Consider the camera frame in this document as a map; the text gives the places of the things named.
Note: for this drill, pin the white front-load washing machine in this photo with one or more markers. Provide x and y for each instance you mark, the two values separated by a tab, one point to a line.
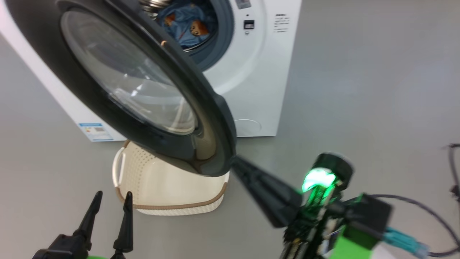
258	90

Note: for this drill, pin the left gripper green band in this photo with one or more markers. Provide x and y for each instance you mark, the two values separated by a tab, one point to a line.
97	257

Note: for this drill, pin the grey rubber door gasket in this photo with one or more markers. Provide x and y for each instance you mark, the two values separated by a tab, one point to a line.
224	36

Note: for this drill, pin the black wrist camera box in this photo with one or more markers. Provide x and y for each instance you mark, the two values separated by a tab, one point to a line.
59	249
370	214

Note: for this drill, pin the black round glass washer door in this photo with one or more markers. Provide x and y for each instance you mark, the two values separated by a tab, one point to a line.
215	122

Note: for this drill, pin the grey warning sticker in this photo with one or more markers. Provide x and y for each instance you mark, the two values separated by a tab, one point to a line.
243	3

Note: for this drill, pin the round white filter cover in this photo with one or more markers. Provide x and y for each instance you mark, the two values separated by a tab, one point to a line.
249	127

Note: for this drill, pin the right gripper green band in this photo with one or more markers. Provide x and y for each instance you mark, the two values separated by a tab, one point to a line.
312	230

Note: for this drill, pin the cream perforated laundry basket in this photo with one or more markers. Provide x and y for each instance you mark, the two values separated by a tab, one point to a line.
169	190

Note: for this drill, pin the perforated steel washer drum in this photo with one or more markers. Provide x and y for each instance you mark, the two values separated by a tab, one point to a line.
154	4

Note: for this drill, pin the blue white energy label sticker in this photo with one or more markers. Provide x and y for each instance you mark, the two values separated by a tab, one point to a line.
95	131

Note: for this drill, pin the blue cartoon print clothes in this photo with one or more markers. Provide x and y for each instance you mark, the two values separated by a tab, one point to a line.
187	25

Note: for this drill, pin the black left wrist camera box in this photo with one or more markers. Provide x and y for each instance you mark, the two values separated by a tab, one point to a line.
59	249

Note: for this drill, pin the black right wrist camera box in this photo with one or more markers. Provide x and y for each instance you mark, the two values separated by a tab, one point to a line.
370	214

